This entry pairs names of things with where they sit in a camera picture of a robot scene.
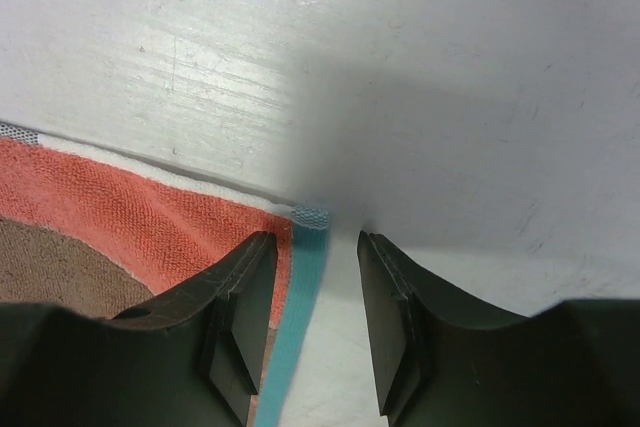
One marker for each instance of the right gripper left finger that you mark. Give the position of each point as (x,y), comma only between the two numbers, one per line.
(191,356)

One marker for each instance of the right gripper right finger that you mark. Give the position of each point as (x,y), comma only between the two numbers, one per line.
(443,357)

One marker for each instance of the orange brown bear towel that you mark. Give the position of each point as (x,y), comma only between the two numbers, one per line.
(98,231)

